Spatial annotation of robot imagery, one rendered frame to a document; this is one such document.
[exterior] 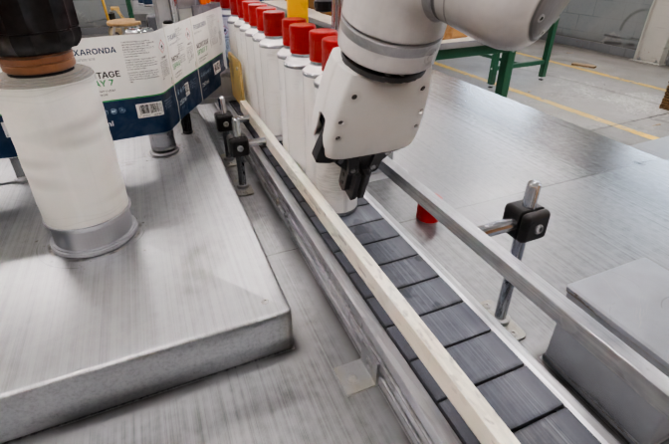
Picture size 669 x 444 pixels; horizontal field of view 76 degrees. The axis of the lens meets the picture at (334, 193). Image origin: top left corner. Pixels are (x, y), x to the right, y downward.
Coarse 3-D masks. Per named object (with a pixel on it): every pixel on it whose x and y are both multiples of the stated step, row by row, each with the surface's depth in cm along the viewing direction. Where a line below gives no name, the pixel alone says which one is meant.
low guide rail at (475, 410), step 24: (288, 168) 58; (312, 192) 51; (336, 216) 46; (336, 240) 45; (360, 264) 40; (384, 288) 37; (408, 312) 34; (408, 336) 34; (432, 336) 32; (432, 360) 31; (456, 384) 28; (456, 408) 29; (480, 408) 27; (480, 432) 27; (504, 432) 26
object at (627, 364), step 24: (384, 168) 47; (408, 192) 43; (432, 192) 41; (456, 216) 38; (480, 240) 35; (504, 264) 32; (528, 288) 30; (552, 288) 30; (552, 312) 29; (576, 312) 28; (576, 336) 27; (600, 336) 26; (600, 360) 26; (624, 360) 25; (648, 384) 23
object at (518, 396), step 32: (320, 224) 51; (352, 224) 51; (384, 224) 51; (384, 256) 46; (416, 256) 46; (416, 288) 42; (448, 288) 42; (384, 320) 38; (448, 320) 38; (480, 320) 38; (448, 352) 35; (480, 352) 35; (512, 352) 35; (480, 384) 33; (512, 384) 32; (544, 384) 32; (448, 416) 30; (512, 416) 30; (544, 416) 31
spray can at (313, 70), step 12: (312, 36) 48; (324, 36) 48; (312, 48) 49; (312, 60) 50; (312, 72) 49; (312, 84) 50; (312, 96) 51; (312, 108) 51; (312, 132) 53; (312, 144) 54; (312, 156) 55; (312, 168) 56; (312, 180) 56
